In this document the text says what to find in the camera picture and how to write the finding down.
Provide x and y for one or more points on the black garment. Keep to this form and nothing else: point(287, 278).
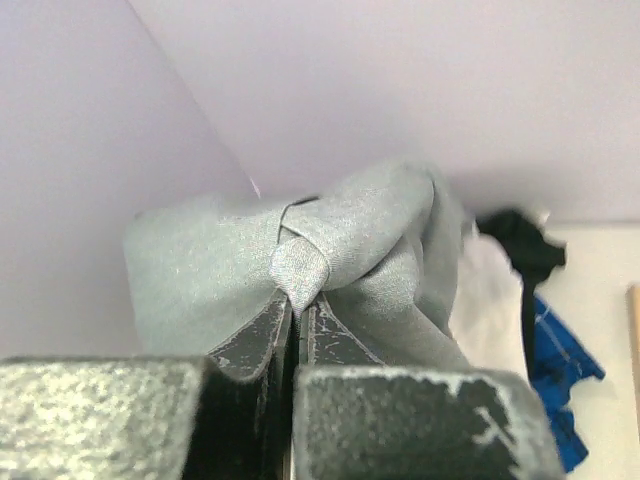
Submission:
point(532, 257)

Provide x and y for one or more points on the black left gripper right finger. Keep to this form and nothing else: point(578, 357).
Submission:
point(355, 417)

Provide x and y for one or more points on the blue plaid shirt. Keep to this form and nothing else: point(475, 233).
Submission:
point(560, 362)

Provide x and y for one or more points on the wooden clothes rack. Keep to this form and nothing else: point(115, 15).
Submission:
point(632, 302)

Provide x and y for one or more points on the grey shirt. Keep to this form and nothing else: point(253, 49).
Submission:
point(382, 247)

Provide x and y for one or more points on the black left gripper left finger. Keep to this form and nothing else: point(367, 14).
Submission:
point(223, 415)

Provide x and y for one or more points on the white shirt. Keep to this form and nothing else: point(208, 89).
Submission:
point(485, 319)

